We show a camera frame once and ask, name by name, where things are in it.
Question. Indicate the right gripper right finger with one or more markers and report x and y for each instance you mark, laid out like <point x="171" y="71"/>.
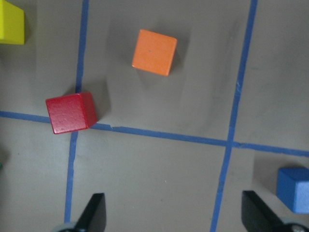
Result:
<point x="256" y="216"/>

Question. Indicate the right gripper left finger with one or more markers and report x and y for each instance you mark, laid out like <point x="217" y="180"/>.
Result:
<point x="93" y="218"/>

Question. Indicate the red wooden block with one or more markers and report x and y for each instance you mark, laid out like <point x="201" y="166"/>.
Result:
<point x="71" y="113"/>

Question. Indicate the blue wooden block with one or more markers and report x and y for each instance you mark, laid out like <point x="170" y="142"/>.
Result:
<point x="293" y="189"/>

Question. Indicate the orange wooden block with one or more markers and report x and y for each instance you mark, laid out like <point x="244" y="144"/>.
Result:
<point x="154" y="52"/>

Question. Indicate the yellow wooden block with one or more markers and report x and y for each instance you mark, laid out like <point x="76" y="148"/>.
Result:
<point x="12" y="24"/>

